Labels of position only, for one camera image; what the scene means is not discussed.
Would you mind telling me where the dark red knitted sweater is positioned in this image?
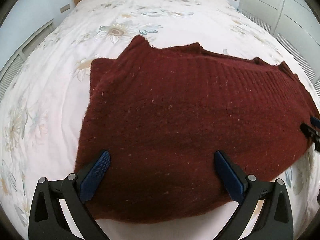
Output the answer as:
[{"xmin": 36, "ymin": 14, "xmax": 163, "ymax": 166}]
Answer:
[{"xmin": 75, "ymin": 36, "xmax": 319, "ymax": 224}]

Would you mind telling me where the white floral bed sheet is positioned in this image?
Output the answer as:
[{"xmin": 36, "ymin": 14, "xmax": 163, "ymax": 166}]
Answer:
[{"xmin": 1, "ymin": 0, "xmax": 319, "ymax": 239}]

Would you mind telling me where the white wardrobe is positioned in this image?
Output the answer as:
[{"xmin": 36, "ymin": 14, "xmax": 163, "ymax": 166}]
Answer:
[{"xmin": 239, "ymin": 0, "xmax": 319, "ymax": 84}]

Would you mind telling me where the white radiator cover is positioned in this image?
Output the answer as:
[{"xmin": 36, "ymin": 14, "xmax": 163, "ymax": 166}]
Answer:
[{"xmin": 0, "ymin": 19, "xmax": 55, "ymax": 100}]

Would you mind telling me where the left wall socket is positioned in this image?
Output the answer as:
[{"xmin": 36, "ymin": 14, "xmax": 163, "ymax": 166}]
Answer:
[{"xmin": 60, "ymin": 4, "xmax": 71, "ymax": 13}]

